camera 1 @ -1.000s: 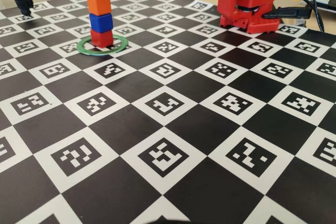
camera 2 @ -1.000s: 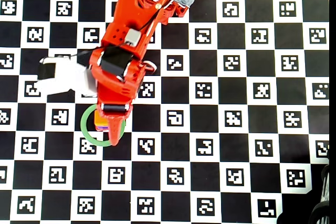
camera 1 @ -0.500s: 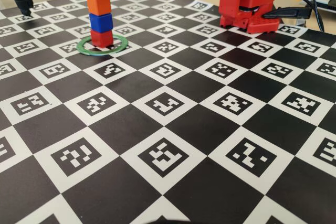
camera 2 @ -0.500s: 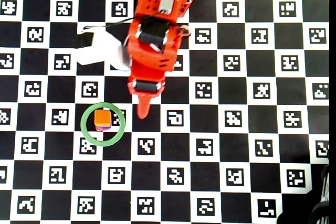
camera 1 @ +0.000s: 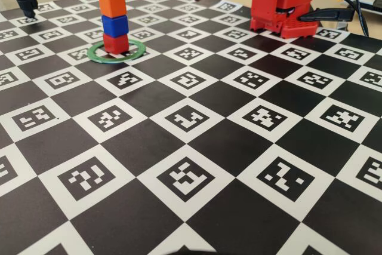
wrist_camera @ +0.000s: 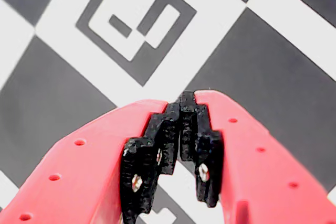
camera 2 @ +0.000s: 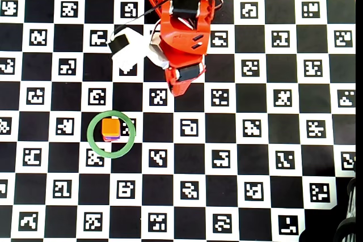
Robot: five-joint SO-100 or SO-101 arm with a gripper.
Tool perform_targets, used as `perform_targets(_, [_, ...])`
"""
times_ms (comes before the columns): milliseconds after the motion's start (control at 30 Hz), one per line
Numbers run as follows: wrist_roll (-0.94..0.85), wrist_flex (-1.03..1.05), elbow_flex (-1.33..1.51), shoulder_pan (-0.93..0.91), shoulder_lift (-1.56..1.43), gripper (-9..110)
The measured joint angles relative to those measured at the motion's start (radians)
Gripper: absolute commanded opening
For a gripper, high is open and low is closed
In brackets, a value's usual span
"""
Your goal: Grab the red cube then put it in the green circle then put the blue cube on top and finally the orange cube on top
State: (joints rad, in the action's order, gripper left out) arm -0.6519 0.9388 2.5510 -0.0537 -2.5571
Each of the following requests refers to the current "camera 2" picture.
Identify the orange cube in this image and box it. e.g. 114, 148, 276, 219
101, 117, 121, 137

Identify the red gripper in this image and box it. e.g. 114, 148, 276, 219
159, 19, 212, 97

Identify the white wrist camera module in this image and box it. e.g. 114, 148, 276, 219
107, 26, 171, 74

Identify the green ring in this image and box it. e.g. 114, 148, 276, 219
86, 110, 136, 160

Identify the black camera cable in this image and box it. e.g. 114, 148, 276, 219
109, 0, 196, 41

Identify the black white marker board mat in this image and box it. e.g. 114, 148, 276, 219
0, 0, 357, 242

